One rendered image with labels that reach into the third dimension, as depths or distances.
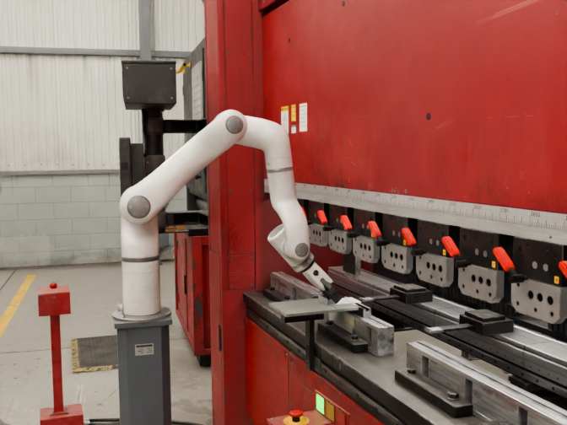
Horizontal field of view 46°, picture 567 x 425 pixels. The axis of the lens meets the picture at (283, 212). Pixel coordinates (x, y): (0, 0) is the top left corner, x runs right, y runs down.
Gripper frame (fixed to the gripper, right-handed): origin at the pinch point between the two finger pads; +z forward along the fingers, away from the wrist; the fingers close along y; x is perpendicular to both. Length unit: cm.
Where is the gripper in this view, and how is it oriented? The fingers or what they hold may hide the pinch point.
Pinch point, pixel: (332, 295)
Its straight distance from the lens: 236.4
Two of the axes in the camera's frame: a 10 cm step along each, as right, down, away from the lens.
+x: -7.0, 6.8, -2.0
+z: 6.2, 7.3, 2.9
